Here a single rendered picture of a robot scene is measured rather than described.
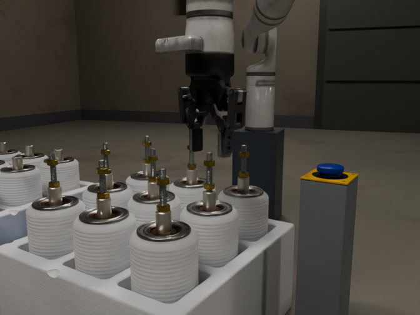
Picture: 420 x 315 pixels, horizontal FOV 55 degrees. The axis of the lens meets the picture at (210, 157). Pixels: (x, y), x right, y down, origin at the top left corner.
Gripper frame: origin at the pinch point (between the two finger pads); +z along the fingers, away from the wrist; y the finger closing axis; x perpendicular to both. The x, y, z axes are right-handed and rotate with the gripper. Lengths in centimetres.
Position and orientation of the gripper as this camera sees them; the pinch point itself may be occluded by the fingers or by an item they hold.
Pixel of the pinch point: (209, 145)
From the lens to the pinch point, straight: 63.8
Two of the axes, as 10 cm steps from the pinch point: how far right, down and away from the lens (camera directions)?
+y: -6.5, -1.4, 7.5
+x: -7.6, 1.3, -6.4
